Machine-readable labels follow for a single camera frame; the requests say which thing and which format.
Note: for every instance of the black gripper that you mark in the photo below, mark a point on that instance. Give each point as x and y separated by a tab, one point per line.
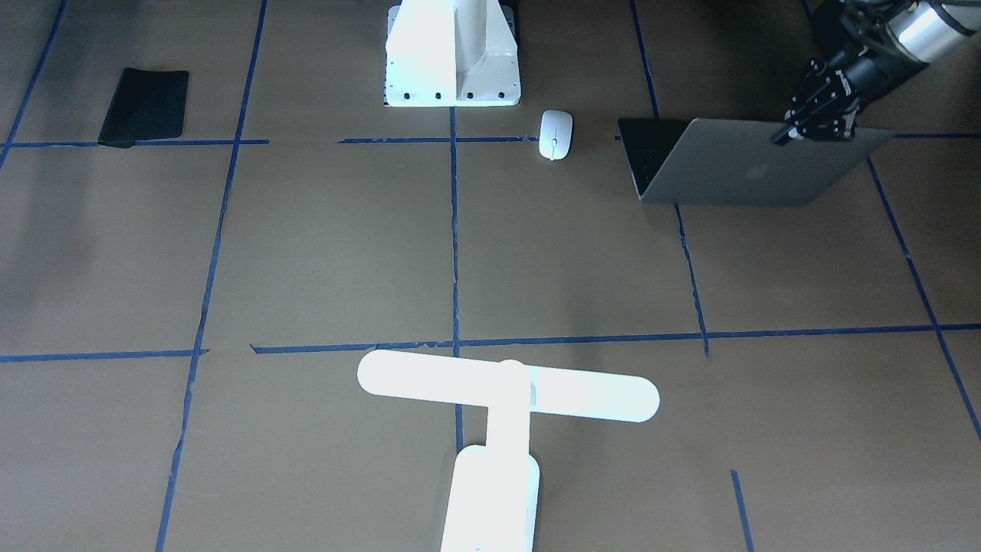
871	70

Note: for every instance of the grey laptop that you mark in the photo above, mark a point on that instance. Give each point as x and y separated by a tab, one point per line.
730	162

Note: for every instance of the black mouse pad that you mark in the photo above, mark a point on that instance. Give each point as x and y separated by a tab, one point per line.
146	105

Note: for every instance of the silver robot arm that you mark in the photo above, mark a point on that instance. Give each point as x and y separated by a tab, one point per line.
868	50

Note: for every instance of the white computer mouse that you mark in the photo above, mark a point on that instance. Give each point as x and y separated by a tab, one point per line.
556	134

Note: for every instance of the white desk lamp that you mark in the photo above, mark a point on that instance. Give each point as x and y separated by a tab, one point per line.
495	486

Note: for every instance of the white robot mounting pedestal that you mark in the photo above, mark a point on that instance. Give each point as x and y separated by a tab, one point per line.
452	54

